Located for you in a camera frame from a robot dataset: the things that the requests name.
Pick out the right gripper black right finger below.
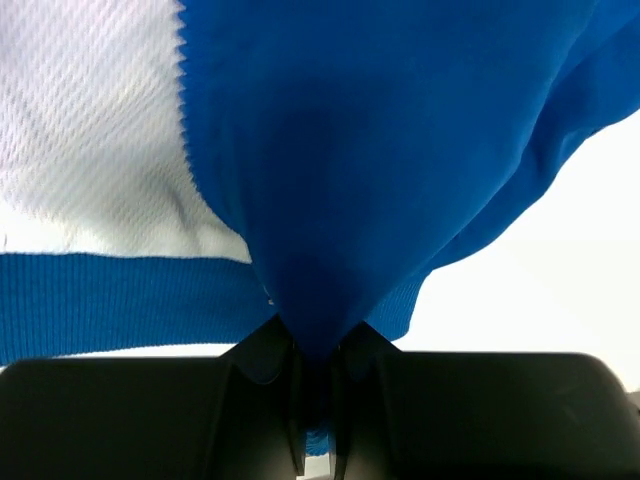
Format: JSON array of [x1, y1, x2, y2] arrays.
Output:
[[330, 324, 639, 479]]

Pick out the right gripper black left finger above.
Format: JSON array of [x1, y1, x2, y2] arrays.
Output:
[[1, 318, 303, 479]]

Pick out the blue white red jacket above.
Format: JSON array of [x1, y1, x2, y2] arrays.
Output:
[[0, 0, 640, 457]]

